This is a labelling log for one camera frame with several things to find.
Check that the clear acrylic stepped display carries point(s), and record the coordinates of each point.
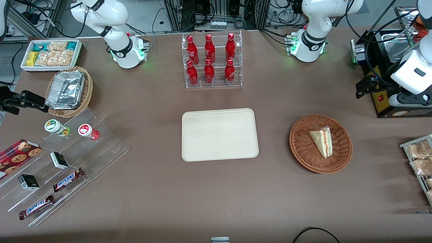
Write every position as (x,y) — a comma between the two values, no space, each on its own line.
(101,152)

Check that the beige plastic tray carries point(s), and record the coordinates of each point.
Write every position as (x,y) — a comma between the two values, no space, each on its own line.
(219,135)

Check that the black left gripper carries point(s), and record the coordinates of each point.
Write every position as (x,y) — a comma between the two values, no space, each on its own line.
(383,87)

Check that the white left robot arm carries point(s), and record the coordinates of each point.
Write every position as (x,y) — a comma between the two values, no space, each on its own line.
(314,20)

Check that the clear bag of snacks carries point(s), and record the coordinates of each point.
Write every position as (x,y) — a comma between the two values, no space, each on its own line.
(429,183)
(418,149)
(429,195)
(422,166)

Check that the brown wicker basket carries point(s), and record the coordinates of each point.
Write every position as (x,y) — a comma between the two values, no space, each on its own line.
(303,148)

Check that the aluminium frame rack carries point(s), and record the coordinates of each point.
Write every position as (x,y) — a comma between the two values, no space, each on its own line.
(33,17)

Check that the clear bag of crackers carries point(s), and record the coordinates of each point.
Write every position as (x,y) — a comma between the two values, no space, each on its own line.
(57,46)
(54,58)

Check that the small black box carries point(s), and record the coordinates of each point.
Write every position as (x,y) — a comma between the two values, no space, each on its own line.
(59,160)
(28,182)

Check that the green lid cup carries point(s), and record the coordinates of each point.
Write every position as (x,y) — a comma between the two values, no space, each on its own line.
(54,126)

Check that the Snickers bar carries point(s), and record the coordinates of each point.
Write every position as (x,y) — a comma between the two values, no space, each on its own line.
(36,206)
(67,180)

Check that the light wicker basket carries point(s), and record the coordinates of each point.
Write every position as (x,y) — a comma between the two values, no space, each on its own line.
(87,91)

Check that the white snack bin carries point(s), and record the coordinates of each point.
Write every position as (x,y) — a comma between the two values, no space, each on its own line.
(78,55)

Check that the clear acrylic bottle rack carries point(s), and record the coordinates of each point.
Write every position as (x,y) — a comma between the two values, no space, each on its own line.
(217,85)

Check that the white power strip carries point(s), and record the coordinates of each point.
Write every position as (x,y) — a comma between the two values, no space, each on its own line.
(218,24)

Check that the red fried food piece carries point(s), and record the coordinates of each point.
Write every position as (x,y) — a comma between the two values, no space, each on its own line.
(418,19)

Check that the yellow snack packet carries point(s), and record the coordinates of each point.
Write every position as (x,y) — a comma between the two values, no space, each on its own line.
(32,58)

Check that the teal snack packet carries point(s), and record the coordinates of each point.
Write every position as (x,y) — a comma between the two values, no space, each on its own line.
(71,45)
(39,47)

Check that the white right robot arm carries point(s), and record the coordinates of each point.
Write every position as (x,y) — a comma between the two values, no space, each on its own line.
(116,20)

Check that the red cola bottle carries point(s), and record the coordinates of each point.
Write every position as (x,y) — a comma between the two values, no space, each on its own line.
(209,73)
(192,50)
(209,49)
(229,72)
(230,47)
(192,75)

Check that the black food warmer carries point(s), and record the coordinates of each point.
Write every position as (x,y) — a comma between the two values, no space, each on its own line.
(381,104)

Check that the grey device at edge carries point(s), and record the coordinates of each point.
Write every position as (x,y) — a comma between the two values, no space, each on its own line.
(220,240)

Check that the triangle sandwich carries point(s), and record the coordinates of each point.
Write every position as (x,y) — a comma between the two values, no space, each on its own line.
(322,141)

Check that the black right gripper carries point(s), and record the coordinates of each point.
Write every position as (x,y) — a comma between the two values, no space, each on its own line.
(7,101)

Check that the stack of foil trays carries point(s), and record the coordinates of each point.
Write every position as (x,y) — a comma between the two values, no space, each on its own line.
(65,89)

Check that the steel warmer pan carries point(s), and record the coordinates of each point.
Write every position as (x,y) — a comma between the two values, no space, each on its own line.
(395,50)

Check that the red cookie box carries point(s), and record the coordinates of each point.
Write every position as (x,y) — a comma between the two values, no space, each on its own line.
(17,157)

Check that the red lid cup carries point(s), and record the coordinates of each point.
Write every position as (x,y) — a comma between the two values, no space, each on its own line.
(86,130)

